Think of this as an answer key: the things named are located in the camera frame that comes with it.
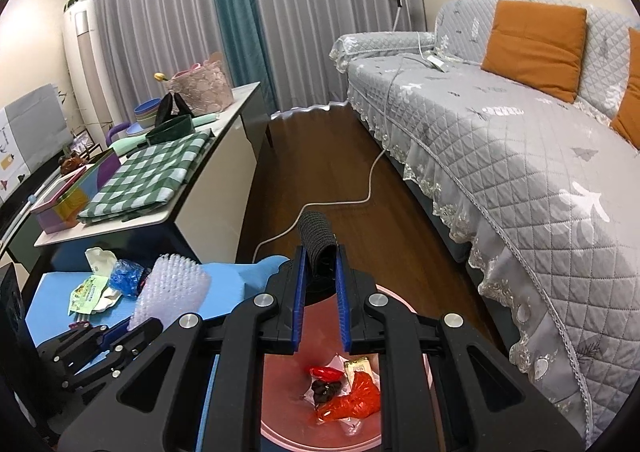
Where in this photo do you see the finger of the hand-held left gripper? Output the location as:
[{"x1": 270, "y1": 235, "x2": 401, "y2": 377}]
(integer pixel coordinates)
[
  {"x1": 60, "y1": 324, "x2": 123, "y2": 358},
  {"x1": 102, "y1": 317, "x2": 165, "y2": 363}
]

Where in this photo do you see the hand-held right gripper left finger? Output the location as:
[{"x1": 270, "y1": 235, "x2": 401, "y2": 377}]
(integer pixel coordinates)
[{"x1": 57, "y1": 246, "x2": 307, "y2": 452}]

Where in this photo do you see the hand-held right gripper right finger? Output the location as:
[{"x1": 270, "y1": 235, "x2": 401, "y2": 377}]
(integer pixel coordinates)
[{"x1": 336, "y1": 246, "x2": 586, "y2": 452}]

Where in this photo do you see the green white plastic bag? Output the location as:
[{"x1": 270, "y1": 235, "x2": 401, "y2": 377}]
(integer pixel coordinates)
[{"x1": 69, "y1": 277, "x2": 108, "y2": 315}]

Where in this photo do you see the white bubble wrap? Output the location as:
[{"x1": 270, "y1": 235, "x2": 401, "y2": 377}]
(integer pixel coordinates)
[{"x1": 126, "y1": 254, "x2": 213, "y2": 333}]

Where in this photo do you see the blue plastic wrap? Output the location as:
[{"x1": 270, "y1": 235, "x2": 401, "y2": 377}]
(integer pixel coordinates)
[{"x1": 109, "y1": 259, "x2": 146, "y2": 300}]

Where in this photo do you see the yellow tissue pack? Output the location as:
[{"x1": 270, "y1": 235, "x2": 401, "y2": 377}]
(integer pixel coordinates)
[{"x1": 345, "y1": 356, "x2": 372, "y2": 385}]

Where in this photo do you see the small red plastic bag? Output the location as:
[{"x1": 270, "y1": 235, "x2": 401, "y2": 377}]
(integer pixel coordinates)
[{"x1": 308, "y1": 366, "x2": 346, "y2": 383}]

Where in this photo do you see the dark patterned wrapper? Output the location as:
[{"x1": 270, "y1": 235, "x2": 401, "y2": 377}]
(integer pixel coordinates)
[{"x1": 311, "y1": 379, "x2": 346, "y2": 408}]

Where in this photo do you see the pink plastic bin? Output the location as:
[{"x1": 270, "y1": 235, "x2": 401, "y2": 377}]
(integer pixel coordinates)
[{"x1": 257, "y1": 282, "x2": 436, "y2": 452}]

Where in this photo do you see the large red plastic bag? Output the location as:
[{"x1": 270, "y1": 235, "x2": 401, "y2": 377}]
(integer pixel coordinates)
[{"x1": 316, "y1": 374, "x2": 382, "y2": 425}]

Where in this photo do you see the blue flower print tablecloth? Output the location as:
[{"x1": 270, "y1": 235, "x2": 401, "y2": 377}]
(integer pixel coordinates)
[{"x1": 22, "y1": 254, "x2": 296, "y2": 452}]

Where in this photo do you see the long television cabinet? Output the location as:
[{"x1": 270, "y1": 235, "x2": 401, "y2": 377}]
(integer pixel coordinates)
[{"x1": 0, "y1": 167, "x2": 66, "y2": 263}]

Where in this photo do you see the colourful rectangular box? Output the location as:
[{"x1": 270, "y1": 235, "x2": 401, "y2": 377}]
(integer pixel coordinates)
[{"x1": 30, "y1": 149, "x2": 123, "y2": 235}]

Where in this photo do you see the white top coffee table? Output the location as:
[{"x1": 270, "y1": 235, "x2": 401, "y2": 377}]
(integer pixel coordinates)
[{"x1": 34, "y1": 81, "x2": 273, "y2": 278}]

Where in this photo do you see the green checked cloth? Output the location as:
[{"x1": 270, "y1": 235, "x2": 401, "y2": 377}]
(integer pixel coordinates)
[{"x1": 77, "y1": 134, "x2": 213, "y2": 225}]

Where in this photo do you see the brown figurine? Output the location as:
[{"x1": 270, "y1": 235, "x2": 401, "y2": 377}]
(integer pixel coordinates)
[{"x1": 59, "y1": 154, "x2": 88, "y2": 175}]

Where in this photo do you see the mint green cloth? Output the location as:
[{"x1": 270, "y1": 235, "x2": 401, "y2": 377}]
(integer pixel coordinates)
[{"x1": 109, "y1": 113, "x2": 221, "y2": 155}]

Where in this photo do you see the grey quilted sofa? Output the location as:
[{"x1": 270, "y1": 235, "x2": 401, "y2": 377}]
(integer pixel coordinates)
[{"x1": 330, "y1": 0, "x2": 640, "y2": 443}]

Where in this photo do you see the television with grey cover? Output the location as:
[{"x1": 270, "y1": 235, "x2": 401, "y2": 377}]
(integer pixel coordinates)
[{"x1": 0, "y1": 84, "x2": 71, "y2": 205}]

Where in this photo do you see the stack of pastel bowls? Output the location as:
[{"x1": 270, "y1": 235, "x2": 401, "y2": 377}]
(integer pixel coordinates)
[{"x1": 127, "y1": 99, "x2": 168, "y2": 138}]

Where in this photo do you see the pink fabric basket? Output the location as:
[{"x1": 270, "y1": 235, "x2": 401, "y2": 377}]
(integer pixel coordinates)
[{"x1": 165, "y1": 52, "x2": 235, "y2": 115}]

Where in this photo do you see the white standing air conditioner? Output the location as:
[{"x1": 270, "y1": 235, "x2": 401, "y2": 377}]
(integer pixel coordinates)
[{"x1": 61, "y1": 0, "x2": 113, "y2": 143}]

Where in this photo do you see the teal curtain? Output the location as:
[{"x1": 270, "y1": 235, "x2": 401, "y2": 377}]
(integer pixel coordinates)
[{"x1": 205, "y1": 0, "x2": 281, "y2": 113}]

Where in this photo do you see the grey curtain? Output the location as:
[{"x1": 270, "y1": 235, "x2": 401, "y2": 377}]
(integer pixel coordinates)
[
  {"x1": 82, "y1": 0, "x2": 226, "y2": 108},
  {"x1": 242, "y1": 0, "x2": 426, "y2": 108}
]

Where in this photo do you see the orange cushion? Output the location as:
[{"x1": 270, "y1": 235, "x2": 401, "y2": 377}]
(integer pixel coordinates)
[
  {"x1": 481, "y1": 0, "x2": 588, "y2": 104},
  {"x1": 610, "y1": 27, "x2": 640, "y2": 150}
]

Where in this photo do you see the white cable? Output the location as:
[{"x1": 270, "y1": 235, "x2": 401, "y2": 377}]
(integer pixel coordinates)
[{"x1": 252, "y1": 29, "x2": 441, "y2": 263}]

